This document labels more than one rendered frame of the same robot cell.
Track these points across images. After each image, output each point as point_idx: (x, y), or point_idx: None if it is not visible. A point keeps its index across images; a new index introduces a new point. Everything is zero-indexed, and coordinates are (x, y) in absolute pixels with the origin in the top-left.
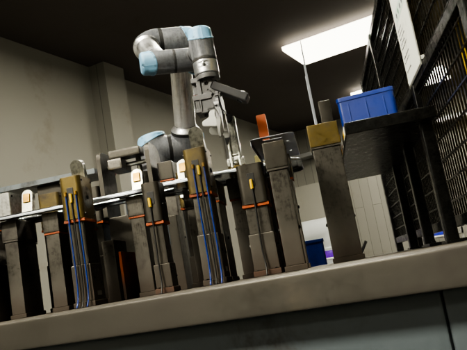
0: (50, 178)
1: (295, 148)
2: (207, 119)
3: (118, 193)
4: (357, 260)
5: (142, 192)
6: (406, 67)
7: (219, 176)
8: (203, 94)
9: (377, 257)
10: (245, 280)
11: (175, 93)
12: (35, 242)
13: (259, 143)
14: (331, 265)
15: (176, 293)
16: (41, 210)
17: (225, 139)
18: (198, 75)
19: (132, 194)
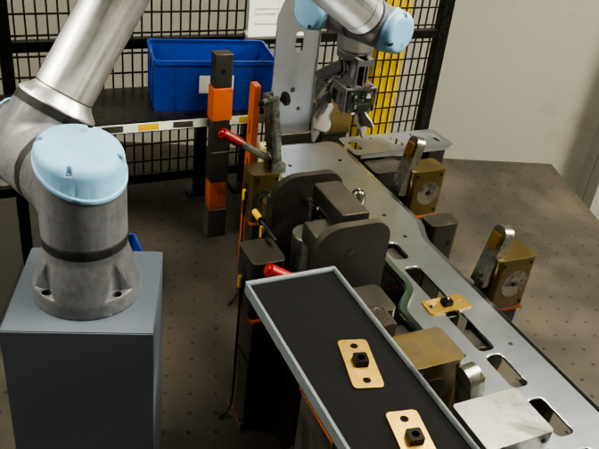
0: (391, 339)
1: (369, 136)
2: (368, 117)
3: (438, 254)
4: (477, 200)
5: (455, 231)
6: (257, 19)
7: (351, 186)
8: (368, 81)
9: (466, 196)
10: (544, 224)
11: (138, 20)
12: None
13: (434, 143)
14: (507, 204)
15: (586, 234)
16: (518, 328)
17: (318, 134)
18: (372, 53)
19: (408, 252)
